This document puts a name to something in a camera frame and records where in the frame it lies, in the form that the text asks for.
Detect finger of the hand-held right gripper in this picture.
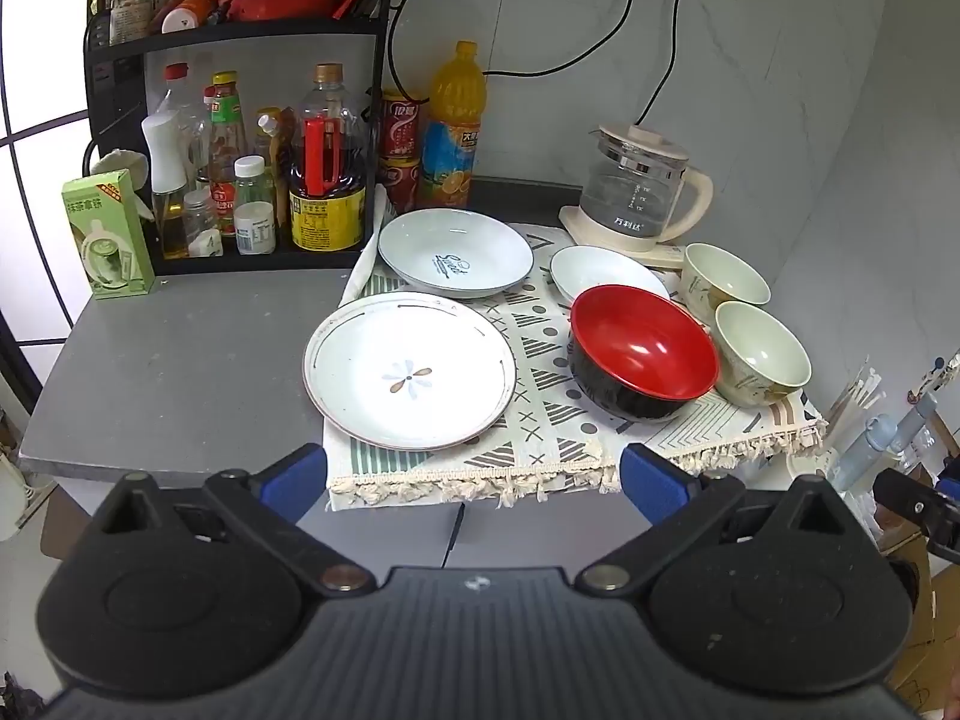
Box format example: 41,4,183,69
872,467,960,563

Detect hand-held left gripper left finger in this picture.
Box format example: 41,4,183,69
100,444,376,601

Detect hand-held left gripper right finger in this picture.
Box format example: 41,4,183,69
577,444,856,601

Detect red and black bowl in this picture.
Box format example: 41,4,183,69
568,285,721,423

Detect cream ceramic bowl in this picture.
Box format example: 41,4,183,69
681,242,772,327
712,301,813,407

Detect white deep plate blue print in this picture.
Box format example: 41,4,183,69
377,208,535,302

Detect blue grey bottle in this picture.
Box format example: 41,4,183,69
829,390,938,492

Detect bundle of wrapped chopsticks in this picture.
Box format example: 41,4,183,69
825,364,886,451

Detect white plate flower pattern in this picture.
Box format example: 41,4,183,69
302,291,518,452

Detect cardboard box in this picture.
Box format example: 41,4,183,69
877,525,960,713

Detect patterned fringed table mat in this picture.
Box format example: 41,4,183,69
324,187,827,512

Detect small white plate blue rim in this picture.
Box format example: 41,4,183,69
550,245,671,308

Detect small bottle white cap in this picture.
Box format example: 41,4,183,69
232,155,277,256

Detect small glass jar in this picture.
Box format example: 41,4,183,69
182,187,224,257

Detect cream kettle base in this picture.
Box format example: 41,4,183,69
559,204,687,269

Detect green tea box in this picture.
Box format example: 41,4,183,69
61,169,156,299

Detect yellowish squeeze bottle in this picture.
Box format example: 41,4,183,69
253,106,293,230

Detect white cloth glove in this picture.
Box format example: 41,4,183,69
88,150,155,222

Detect orange juice bottle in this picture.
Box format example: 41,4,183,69
418,41,486,211

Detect clear bottle red cap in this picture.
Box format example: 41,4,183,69
154,64,211,188

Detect black metal rack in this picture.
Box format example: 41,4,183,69
82,0,398,277

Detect glass jar on rack shelf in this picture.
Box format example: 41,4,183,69
111,0,170,46

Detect large soy sauce bottle red handle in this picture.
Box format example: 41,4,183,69
289,64,368,252

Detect glass kettle cream handle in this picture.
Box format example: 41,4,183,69
581,124,713,241

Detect black power cable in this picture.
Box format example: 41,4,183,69
480,0,650,80
634,0,692,128

